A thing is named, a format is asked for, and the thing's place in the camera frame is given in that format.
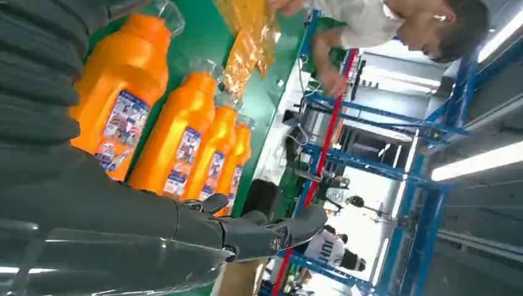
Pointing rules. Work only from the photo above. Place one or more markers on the black carrying case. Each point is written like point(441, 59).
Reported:
point(261, 196)

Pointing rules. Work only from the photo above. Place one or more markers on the person's left hand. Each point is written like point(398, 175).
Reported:
point(334, 81)

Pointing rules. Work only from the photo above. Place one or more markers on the blue metal frame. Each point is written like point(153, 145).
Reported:
point(425, 228)

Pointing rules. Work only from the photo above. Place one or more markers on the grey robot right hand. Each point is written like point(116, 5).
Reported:
point(102, 228)

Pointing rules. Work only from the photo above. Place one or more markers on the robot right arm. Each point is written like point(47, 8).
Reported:
point(37, 73)

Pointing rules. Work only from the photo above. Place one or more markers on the person's right hand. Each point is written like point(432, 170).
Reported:
point(286, 6)

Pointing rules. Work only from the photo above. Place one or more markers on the cardboard box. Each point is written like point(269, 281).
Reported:
point(241, 280)

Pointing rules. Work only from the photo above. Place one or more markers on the white table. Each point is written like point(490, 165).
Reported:
point(273, 151)

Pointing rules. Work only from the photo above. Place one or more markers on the red metal bar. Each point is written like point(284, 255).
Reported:
point(330, 139)

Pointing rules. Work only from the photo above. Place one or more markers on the green table mat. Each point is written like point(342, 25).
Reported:
point(204, 32)

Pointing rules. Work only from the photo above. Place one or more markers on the background person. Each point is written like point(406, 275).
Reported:
point(327, 247)

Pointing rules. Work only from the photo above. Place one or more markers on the long ceiling light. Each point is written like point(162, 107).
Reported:
point(478, 161)
point(502, 36)

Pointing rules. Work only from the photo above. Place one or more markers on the yellow plastic sheet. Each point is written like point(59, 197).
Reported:
point(245, 53)

